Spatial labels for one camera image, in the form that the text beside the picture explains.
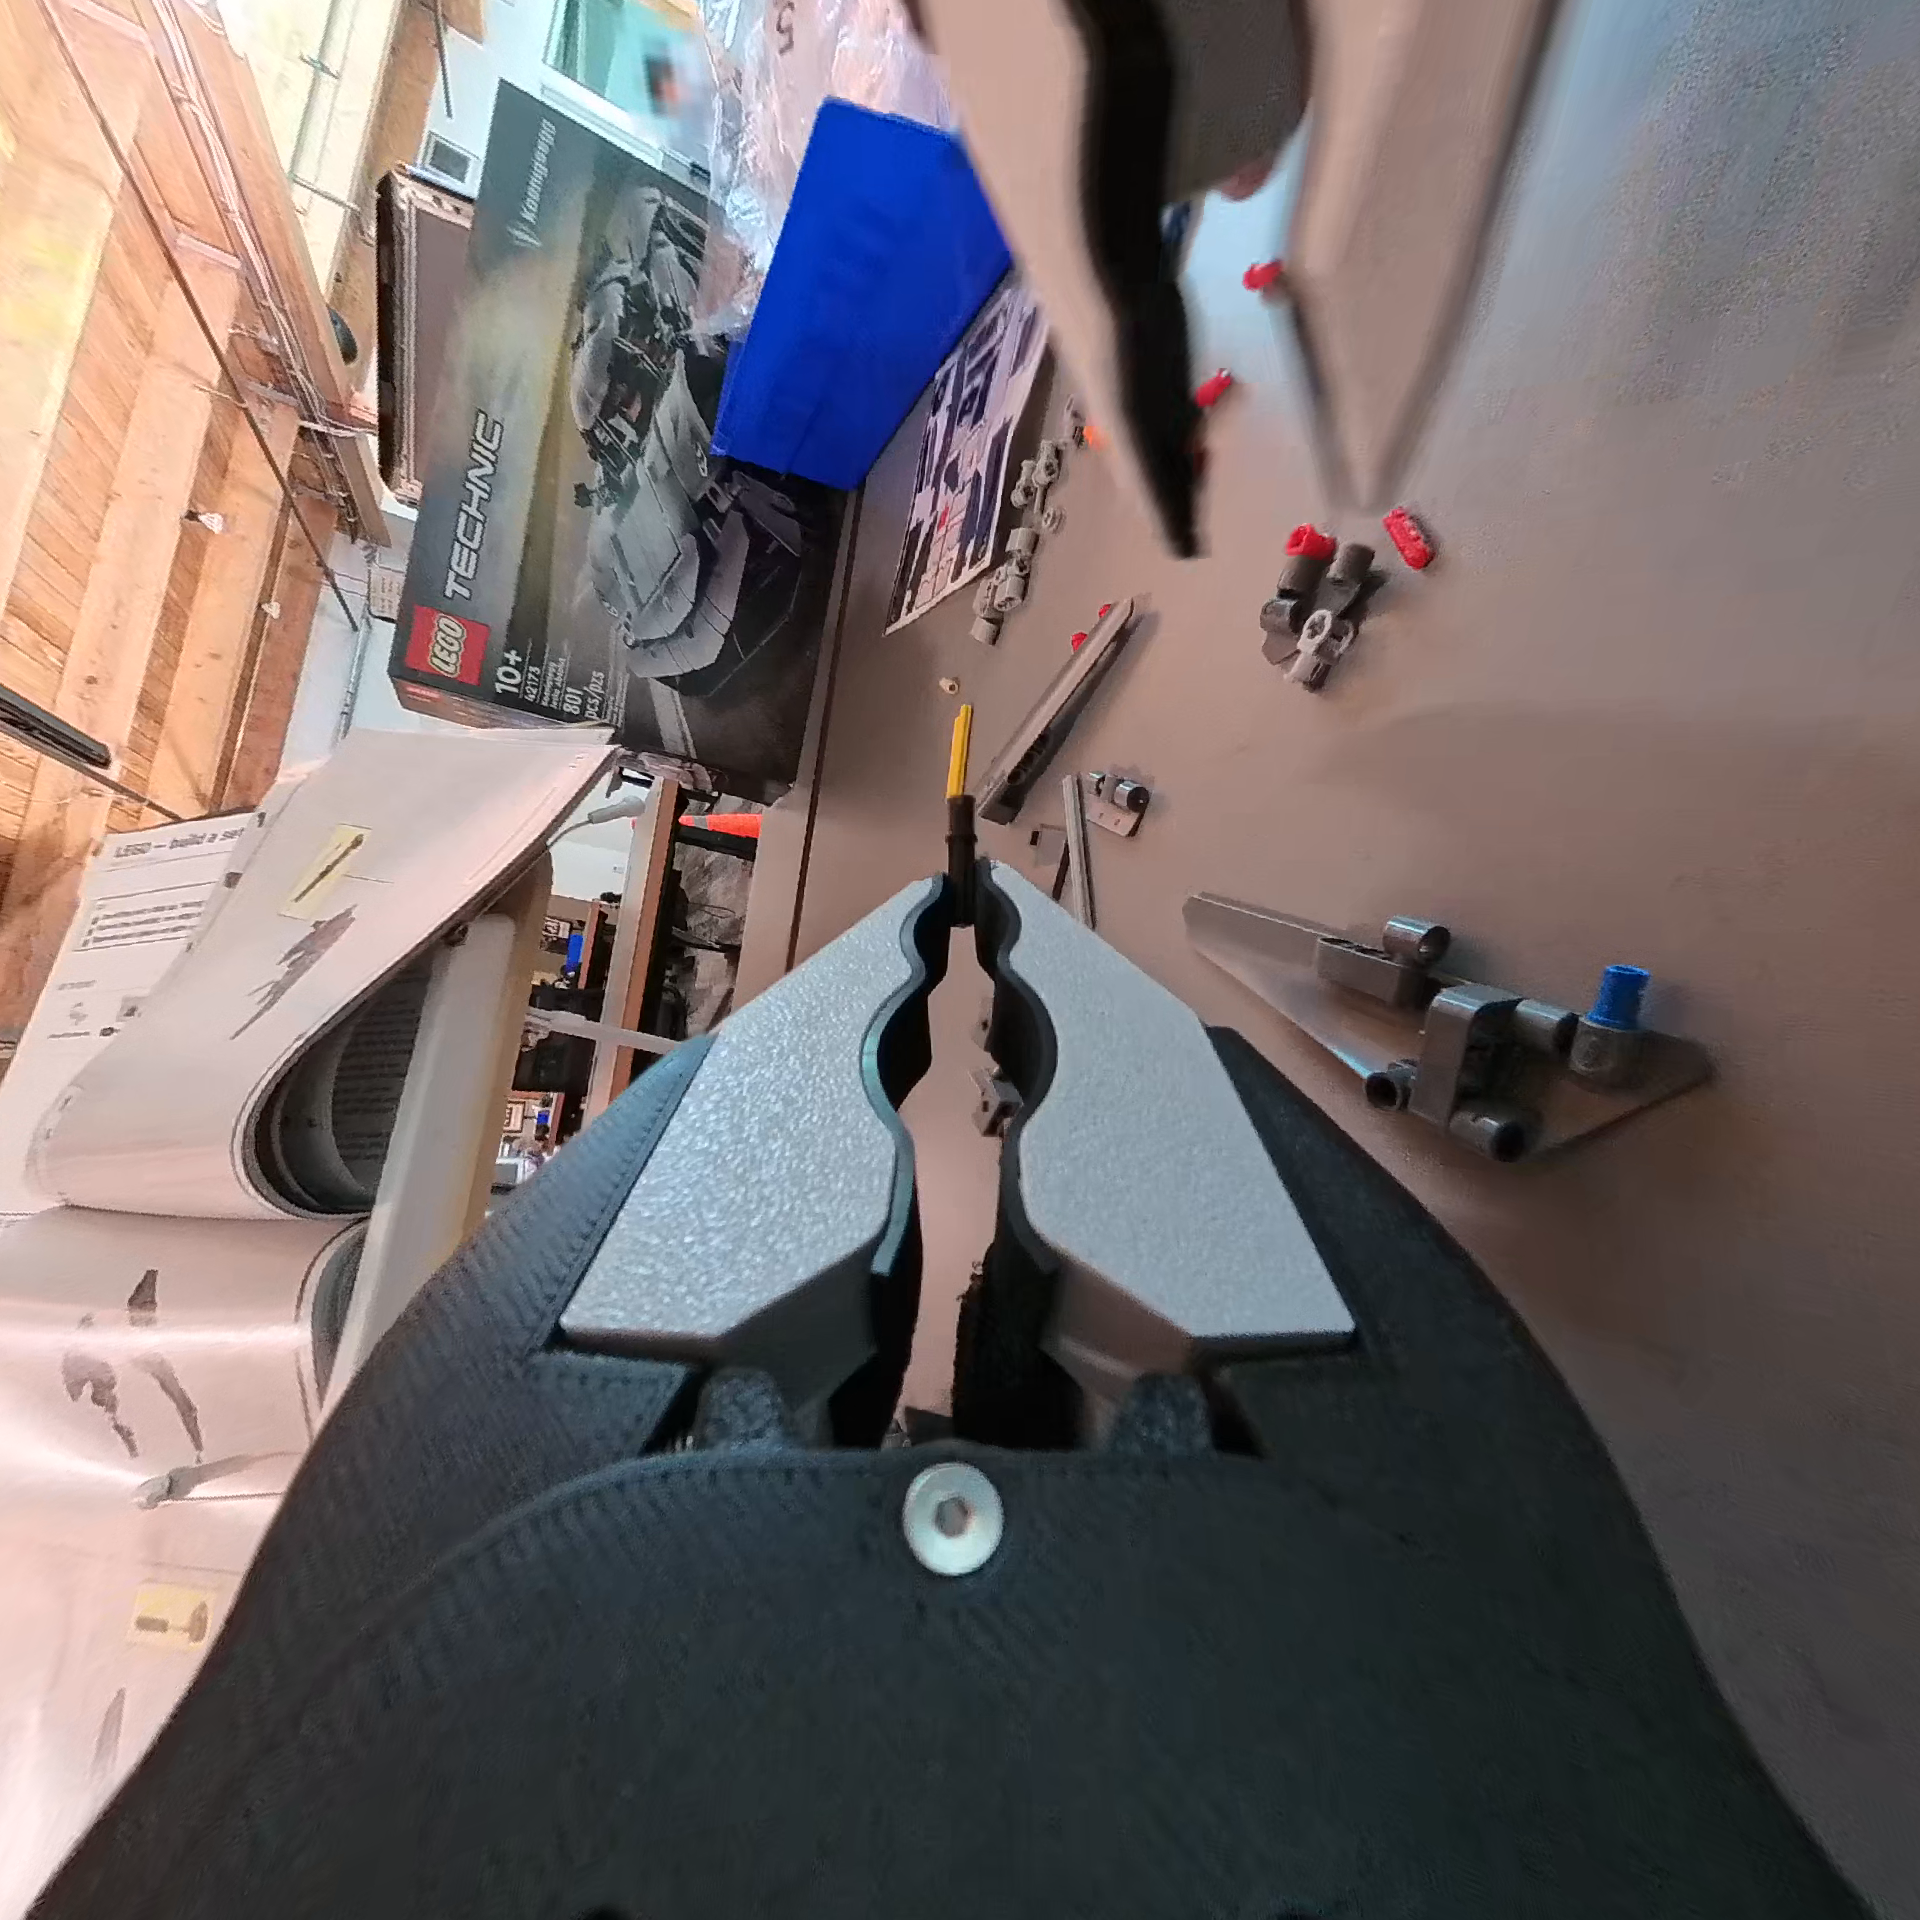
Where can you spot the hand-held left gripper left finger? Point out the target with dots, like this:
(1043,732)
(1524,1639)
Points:
(716,1201)

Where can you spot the white printed paper sheet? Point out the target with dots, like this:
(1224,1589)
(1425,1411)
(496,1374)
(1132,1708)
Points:
(146,905)

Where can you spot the black lego pin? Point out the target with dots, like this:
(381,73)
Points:
(958,863)

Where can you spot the ridged red lego pin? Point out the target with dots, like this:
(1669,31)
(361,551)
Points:
(1405,535)

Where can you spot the yellow lego axle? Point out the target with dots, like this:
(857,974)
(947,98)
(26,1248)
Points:
(958,749)

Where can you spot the dark grey long lego panel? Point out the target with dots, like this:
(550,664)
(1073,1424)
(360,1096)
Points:
(1061,709)

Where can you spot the sticker sheet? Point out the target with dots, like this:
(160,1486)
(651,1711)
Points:
(958,480)

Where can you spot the dark brown case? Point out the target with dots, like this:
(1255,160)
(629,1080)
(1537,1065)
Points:
(428,352)

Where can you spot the grey plate with two connectors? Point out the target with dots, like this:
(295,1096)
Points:
(1118,799)

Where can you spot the orange traffic cone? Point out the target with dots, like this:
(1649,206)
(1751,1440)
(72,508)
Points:
(716,824)

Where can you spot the grey wedge lego assembly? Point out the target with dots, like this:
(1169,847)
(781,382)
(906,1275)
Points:
(1482,1034)

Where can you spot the dark grey flat lego panel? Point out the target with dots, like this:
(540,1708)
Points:
(1055,874)

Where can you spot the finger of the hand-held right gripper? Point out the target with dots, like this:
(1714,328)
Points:
(1405,231)
(1032,151)

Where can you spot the grey connector with red pin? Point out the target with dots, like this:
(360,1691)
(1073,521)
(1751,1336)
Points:
(1294,586)

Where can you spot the blue plastic bin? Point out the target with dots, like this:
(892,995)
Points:
(869,300)

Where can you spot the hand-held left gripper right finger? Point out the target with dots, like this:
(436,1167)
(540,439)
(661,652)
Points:
(1186,1201)

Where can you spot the lego set box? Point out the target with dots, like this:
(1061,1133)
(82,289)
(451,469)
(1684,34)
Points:
(598,456)

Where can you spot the lego instruction booklet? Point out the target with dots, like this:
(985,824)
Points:
(373,905)

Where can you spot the light grey lego axle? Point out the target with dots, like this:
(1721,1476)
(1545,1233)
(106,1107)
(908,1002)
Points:
(1080,847)

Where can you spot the clear plastic bags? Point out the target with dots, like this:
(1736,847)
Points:
(803,61)

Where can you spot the white book stand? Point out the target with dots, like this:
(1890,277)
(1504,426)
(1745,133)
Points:
(451,1080)

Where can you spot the light grey cross-hole lego connector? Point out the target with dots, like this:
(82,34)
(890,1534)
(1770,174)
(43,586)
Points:
(1319,647)

